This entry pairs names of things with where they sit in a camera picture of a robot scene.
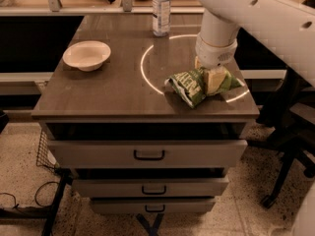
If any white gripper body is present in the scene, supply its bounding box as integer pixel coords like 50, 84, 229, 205
195, 34, 237, 69

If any green jalapeno chip bag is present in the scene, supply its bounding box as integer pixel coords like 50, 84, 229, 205
164, 66, 244, 108

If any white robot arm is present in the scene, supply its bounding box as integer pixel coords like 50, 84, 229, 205
196, 0, 315, 87

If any white paper bowl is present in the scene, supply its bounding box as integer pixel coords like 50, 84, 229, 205
63, 40, 111, 72

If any clear plastic water bottle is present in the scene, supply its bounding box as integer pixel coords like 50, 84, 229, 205
153, 0, 171, 36

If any black office chair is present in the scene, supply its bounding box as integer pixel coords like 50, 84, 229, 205
247, 65, 315, 208

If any top grey drawer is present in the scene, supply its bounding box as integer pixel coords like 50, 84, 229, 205
48, 140, 247, 169

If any grey drawer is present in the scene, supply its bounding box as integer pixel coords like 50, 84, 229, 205
73, 177, 228, 198
48, 140, 247, 169
90, 198, 216, 214

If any grey drawer cabinet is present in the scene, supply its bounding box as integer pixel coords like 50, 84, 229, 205
31, 14, 261, 215

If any bottom grey drawer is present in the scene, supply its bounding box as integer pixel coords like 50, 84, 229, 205
90, 198, 216, 214

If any middle grey drawer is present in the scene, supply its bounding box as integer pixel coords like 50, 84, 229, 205
73, 177, 228, 198

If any black wire mesh basket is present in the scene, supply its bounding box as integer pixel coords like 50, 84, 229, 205
36, 131, 59, 171

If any black floor cable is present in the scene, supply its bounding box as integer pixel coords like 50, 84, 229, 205
0, 180, 61, 210

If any black table leg frame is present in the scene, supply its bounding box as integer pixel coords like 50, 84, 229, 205
0, 169, 73, 236

